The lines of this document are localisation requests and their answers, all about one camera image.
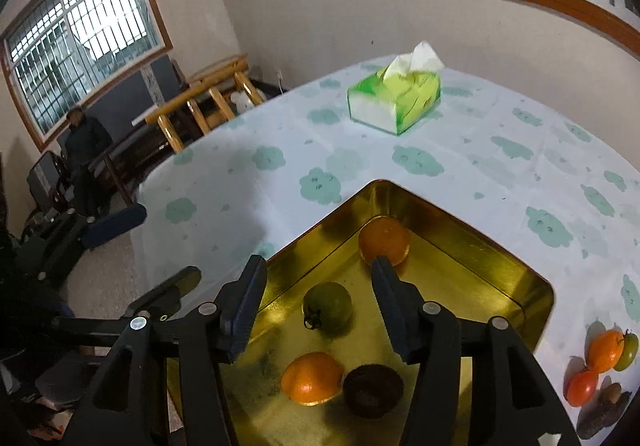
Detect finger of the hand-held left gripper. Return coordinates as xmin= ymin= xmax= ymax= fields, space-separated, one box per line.
xmin=80 ymin=203 xmax=148 ymax=251
xmin=120 ymin=266 xmax=202 ymax=324

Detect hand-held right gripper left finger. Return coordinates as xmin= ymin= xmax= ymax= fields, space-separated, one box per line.
xmin=65 ymin=253 xmax=268 ymax=446

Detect wooden bamboo chair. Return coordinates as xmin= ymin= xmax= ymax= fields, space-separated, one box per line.
xmin=157 ymin=53 xmax=266 ymax=154

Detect dark grey panel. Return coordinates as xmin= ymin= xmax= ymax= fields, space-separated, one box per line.
xmin=145 ymin=55 xmax=188 ymax=107

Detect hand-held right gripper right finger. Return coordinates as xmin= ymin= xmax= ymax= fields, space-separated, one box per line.
xmin=370 ymin=256 xmax=583 ymax=446

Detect green tissue box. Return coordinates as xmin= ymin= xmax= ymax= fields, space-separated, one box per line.
xmin=347 ymin=41 xmax=446 ymax=136

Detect black chair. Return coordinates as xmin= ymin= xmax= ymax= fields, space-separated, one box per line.
xmin=27 ymin=151 xmax=76 ymax=217

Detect orange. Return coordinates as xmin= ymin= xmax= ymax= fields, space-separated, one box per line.
xmin=586 ymin=330 xmax=625 ymax=373
xmin=280 ymin=351 xmax=345 ymax=407
xmin=358 ymin=217 xmax=412 ymax=267

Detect red-orange fruit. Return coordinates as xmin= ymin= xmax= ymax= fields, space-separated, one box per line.
xmin=565 ymin=368 xmax=600 ymax=407

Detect dark passion fruit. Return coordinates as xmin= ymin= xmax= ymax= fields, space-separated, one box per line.
xmin=343 ymin=364 xmax=405 ymax=419
xmin=576 ymin=391 xmax=632 ymax=441

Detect cloud-print tablecloth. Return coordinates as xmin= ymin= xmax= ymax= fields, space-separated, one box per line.
xmin=135 ymin=53 xmax=640 ymax=446

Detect barred window with brown frame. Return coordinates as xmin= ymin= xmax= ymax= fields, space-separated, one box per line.
xmin=0 ymin=0 xmax=173 ymax=152

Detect green persimmon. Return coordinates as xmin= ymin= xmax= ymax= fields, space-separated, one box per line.
xmin=302 ymin=282 xmax=352 ymax=333
xmin=613 ymin=332 xmax=640 ymax=372

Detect gold tin box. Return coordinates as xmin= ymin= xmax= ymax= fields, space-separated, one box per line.
xmin=165 ymin=179 xmax=556 ymax=446

